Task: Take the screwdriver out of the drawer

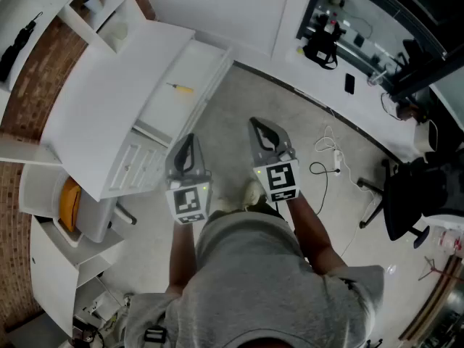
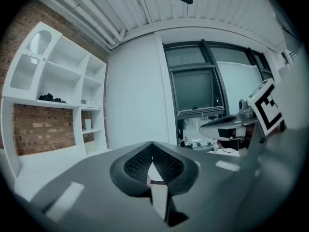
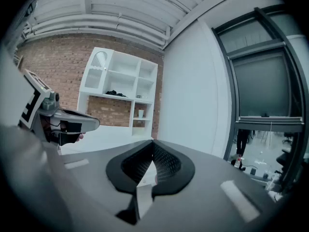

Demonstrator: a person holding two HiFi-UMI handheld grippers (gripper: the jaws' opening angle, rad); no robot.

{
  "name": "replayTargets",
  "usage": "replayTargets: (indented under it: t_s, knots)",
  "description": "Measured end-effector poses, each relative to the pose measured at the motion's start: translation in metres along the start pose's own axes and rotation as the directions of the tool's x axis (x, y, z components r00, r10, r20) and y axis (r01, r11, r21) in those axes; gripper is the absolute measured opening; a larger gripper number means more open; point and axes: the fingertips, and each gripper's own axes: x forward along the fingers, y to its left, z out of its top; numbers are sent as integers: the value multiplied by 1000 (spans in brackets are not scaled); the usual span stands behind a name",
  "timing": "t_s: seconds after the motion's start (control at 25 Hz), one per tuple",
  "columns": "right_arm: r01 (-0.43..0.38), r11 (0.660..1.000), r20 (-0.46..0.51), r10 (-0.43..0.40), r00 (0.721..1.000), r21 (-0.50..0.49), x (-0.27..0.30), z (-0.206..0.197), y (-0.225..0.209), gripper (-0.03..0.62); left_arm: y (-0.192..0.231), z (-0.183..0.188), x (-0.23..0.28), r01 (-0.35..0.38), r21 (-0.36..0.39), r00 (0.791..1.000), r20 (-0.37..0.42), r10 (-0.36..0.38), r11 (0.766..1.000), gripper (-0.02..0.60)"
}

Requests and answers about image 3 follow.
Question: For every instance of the small fisheye gripper camera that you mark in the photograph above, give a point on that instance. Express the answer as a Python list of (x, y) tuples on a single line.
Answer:
[(55, 97)]

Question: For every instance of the person's left hand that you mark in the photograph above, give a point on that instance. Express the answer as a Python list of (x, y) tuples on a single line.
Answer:
[(72, 138)]

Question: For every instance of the black office chair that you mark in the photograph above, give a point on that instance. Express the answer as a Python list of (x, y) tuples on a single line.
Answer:
[(287, 136)]

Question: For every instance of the dark metal window frame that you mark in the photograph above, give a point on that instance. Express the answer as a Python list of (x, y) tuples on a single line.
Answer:
[(229, 81)]

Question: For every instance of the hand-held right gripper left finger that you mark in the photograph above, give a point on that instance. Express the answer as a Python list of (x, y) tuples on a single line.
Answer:
[(116, 170)]

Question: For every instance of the red-capped clear bottle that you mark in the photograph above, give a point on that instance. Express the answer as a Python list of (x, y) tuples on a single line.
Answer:
[(238, 162)]

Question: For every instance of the white ceiling pipes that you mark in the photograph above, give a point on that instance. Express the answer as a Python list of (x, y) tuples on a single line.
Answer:
[(101, 26)]

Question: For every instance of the small clear container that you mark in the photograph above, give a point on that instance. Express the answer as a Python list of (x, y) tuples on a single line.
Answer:
[(141, 97)]

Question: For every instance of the grey roller blind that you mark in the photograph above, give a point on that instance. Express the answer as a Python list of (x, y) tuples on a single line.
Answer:
[(262, 86)]

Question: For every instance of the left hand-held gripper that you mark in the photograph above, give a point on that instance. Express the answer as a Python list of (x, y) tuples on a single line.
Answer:
[(31, 100)]

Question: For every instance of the white cup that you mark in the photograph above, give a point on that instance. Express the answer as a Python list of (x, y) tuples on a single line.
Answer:
[(140, 113)]

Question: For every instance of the black cloth bundle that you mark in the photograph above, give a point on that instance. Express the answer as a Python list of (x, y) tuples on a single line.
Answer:
[(116, 93)]

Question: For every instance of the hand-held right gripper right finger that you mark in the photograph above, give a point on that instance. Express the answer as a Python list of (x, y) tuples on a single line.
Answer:
[(187, 170)]

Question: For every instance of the white shelf cabinet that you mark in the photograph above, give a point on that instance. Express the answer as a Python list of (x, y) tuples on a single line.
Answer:
[(120, 81)]

